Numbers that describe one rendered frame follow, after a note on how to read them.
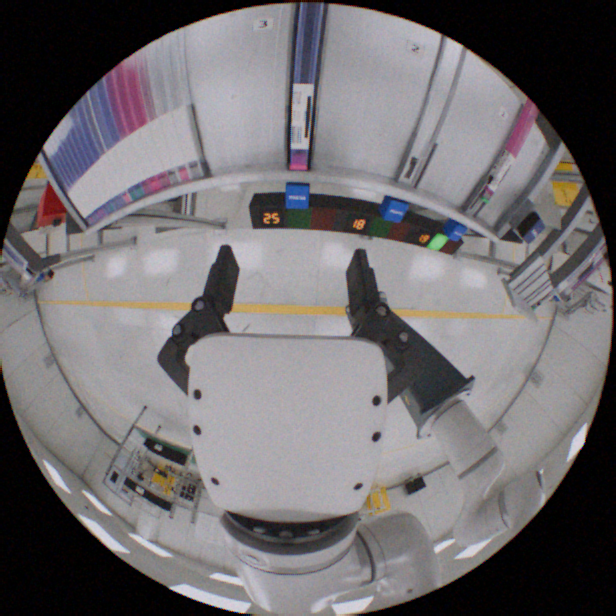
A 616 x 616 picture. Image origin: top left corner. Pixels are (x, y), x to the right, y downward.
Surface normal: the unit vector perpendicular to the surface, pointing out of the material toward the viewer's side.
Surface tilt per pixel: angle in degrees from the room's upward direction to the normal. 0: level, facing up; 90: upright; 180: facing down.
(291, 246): 0
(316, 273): 0
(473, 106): 46
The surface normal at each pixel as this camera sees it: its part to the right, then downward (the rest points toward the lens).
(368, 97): -0.01, 0.92
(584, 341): -1.00, -0.03
